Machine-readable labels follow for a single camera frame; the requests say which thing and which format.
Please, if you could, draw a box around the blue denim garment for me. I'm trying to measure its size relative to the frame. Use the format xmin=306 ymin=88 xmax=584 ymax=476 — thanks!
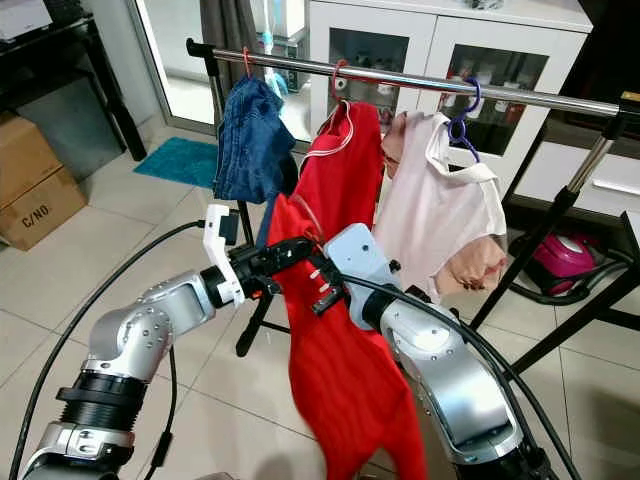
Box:
xmin=212 ymin=78 xmax=298 ymax=246

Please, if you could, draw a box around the white framed glass door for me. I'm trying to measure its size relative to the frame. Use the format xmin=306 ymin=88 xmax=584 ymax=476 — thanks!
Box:
xmin=130 ymin=0 xmax=311 ymax=136

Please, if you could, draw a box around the plain brown cardboard box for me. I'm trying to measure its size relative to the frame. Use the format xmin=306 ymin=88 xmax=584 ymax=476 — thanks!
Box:
xmin=0 ymin=115 xmax=61 ymax=211

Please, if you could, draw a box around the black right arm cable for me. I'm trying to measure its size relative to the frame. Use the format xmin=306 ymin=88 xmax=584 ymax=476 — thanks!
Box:
xmin=345 ymin=272 xmax=583 ymax=480

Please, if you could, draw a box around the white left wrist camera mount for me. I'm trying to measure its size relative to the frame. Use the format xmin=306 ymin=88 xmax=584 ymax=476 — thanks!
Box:
xmin=203 ymin=203 xmax=246 ymax=306

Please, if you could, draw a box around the chrome and black clothes rack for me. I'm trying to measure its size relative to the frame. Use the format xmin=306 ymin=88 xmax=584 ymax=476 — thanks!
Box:
xmin=186 ymin=38 xmax=640 ymax=358

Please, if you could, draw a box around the low white drawer cabinet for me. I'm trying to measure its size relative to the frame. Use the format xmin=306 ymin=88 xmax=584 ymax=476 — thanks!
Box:
xmin=508 ymin=105 xmax=640 ymax=219

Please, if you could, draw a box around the dark grey curtain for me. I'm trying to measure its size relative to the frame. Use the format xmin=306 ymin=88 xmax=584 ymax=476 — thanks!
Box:
xmin=198 ymin=0 xmax=266 ymax=101

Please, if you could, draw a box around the magenta canister vacuum cleaner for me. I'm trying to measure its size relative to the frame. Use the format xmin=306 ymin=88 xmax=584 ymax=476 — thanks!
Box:
xmin=523 ymin=232 xmax=603 ymax=297

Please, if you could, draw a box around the white shirt with peach sleeves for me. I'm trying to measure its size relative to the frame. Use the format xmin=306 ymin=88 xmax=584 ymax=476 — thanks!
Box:
xmin=380 ymin=108 xmax=509 ymax=301

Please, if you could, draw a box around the black side table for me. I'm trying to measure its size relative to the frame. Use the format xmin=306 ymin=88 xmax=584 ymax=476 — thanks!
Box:
xmin=0 ymin=15 xmax=149 ymax=161

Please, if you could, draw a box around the grey flat panel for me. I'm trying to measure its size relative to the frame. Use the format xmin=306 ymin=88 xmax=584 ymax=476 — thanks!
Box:
xmin=15 ymin=75 xmax=123 ymax=181

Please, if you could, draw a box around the red polo shirt white trim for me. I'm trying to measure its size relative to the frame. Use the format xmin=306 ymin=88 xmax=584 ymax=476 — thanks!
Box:
xmin=265 ymin=100 xmax=428 ymax=480

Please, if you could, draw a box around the white glass door cabinet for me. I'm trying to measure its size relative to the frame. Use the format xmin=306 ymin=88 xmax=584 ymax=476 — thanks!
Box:
xmin=305 ymin=0 xmax=593 ymax=191

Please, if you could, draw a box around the white carton box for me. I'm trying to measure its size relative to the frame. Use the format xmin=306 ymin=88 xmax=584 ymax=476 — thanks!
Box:
xmin=0 ymin=0 xmax=54 ymax=41

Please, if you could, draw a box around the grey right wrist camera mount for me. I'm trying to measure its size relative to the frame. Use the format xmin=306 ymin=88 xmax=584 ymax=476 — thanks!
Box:
xmin=322 ymin=222 xmax=401 ymax=301

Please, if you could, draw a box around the teal floor mat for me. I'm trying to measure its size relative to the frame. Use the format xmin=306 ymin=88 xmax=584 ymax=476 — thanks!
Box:
xmin=132 ymin=137 xmax=221 ymax=189

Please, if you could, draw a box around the blue plastic clothes hanger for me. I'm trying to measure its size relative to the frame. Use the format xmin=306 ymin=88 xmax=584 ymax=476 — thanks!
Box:
xmin=446 ymin=76 xmax=488 ymax=163

